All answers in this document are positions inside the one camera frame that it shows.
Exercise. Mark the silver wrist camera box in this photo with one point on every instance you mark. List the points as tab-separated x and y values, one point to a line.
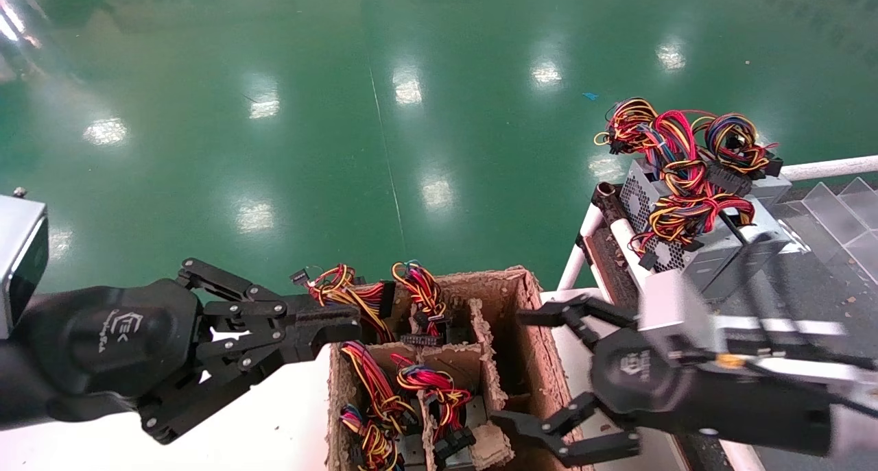
20	251
675	313

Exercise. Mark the brown cardboard divider box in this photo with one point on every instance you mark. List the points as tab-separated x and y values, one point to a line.
521	361

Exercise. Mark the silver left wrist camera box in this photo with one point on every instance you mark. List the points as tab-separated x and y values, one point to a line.
20	251

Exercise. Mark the clear plastic divider tray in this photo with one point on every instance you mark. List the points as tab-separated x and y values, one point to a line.
833	210

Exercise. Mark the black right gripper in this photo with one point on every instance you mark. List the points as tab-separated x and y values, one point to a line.
686	395

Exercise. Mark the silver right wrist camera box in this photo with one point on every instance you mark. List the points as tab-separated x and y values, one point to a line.
675	313

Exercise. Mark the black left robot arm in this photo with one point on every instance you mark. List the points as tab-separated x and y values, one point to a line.
14	389

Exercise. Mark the black pipe connector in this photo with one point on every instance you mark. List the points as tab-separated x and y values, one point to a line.
609	197

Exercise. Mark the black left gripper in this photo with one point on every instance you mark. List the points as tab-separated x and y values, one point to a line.
116	341

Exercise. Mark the short white support pipe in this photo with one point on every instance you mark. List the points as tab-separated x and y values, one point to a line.
576	262

